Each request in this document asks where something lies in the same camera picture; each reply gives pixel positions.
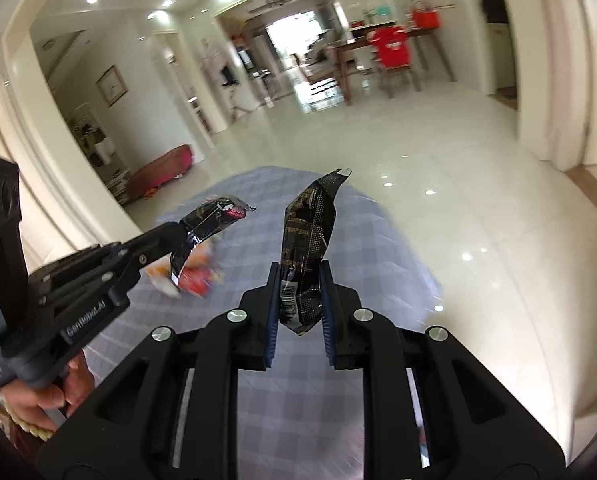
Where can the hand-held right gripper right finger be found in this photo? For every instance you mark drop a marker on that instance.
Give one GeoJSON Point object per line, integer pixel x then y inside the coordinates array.
{"type": "Point", "coordinates": [327, 320]}

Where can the brown bench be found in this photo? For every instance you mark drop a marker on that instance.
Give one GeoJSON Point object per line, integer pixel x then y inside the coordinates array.
{"type": "Point", "coordinates": [161, 172]}

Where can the red cloth on chair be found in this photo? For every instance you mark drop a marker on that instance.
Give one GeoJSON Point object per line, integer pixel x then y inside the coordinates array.
{"type": "Point", "coordinates": [391, 47]}

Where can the black snack wrapper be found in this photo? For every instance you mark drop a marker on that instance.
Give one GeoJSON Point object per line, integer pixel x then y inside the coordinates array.
{"type": "Point", "coordinates": [208, 217]}
{"type": "Point", "coordinates": [303, 240]}

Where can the red snack packet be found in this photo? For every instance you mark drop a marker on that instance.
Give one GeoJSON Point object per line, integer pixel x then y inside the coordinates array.
{"type": "Point", "coordinates": [201, 282]}

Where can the small framed picture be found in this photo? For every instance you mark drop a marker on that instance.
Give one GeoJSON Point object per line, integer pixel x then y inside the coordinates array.
{"type": "Point", "coordinates": [112, 85]}

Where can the person's left hand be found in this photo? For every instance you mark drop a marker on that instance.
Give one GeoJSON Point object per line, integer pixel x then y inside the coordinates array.
{"type": "Point", "coordinates": [43, 402]}

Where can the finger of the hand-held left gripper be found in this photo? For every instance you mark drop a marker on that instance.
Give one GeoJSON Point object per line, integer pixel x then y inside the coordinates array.
{"type": "Point", "coordinates": [128, 272]}
{"type": "Point", "coordinates": [128, 247]}

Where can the wooden dining table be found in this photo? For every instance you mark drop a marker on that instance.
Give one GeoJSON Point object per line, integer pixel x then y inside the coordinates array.
{"type": "Point", "coordinates": [353, 47]}

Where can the coat rack with clothes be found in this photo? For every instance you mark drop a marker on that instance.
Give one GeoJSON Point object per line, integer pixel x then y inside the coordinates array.
{"type": "Point", "coordinates": [226, 75]}

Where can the red bag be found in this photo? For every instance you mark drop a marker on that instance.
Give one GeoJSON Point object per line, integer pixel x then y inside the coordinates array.
{"type": "Point", "coordinates": [426, 17]}

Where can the orange snack packet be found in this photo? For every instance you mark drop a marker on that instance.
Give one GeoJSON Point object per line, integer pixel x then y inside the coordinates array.
{"type": "Point", "coordinates": [161, 272]}

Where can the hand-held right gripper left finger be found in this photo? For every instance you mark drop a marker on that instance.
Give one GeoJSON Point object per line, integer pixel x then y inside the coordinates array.
{"type": "Point", "coordinates": [272, 320]}

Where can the grey checked tablecloth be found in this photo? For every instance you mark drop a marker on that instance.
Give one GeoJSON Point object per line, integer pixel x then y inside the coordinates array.
{"type": "Point", "coordinates": [368, 240]}

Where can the wooden chair with red cloth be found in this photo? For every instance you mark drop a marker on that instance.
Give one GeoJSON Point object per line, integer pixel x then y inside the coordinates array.
{"type": "Point", "coordinates": [401, 77]}

